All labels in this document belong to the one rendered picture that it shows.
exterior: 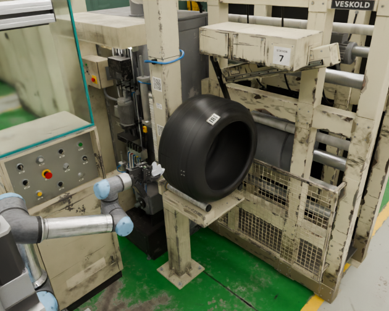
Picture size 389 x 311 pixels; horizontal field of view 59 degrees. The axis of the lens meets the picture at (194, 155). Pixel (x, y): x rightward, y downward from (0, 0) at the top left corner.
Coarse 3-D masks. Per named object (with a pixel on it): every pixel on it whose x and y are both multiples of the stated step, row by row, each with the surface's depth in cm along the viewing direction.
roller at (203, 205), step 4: (168, 184) 209; (168, 188) 209; (172, 188) 206; (176, 192) 204; (180, 192) 202; (180, 196) 203; (184, 196) 200; (188, 196) 198; (188, 200) 198; (192, 200) 196; (196, 204) 193; (200, 204) 192; (204, 204) 190; (208, 204) 190; (204, 208) 189; (208, 208) 189
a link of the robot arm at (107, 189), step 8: (112, 176) 148; (96, 184) 142; (104, 184) 142; (112, 184) 144; (120, 184) 146; (96, 192) 143; (104, 192) 141; (112, 192) 144; (104, 200) 145; (112, 200) 146
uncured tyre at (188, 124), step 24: (216, 96) 185; (168, 120) 178; (192, 120) 168; (240, 120) 178; (168, 144) 173; (192, 144) 164; (216, 144) 217; (240, 144) 211; (168, 168) 177; (192, 168) 167; (216, 168) 217; (240, 168) 209; (192, 192) 176; (216, 192) 184
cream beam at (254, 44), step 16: (208, 32) 185; (224, 32) 178; (240, 32) 171; (256, 32) 169; (272, 32) 167; (288, 32) 166; (304, 32) 164; (320, 32) 164; (208, 48) 189; (224, 48) 181; (240, 48) 174; (256, 48) 167; (272, 48) 161; (304, 48) 158; (272, 64) 164; (304, 64) 163
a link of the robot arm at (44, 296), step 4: (36, 292) 140; (40, 292) 138; (44, 292) 138; (48, 292) 138; (40, 296) 137; (44, 296) 137; (48, 296) 137; (52, 296) 137; (40, 300) 136; (44, 300) 136; (48, 300) 136; (52, 300) 136; (44, 304) 134; (48, 304) 134; (52, 304) 135; (56, 304) 137; (48, 308) 133; (52, 308) 134; (56, 308) 136
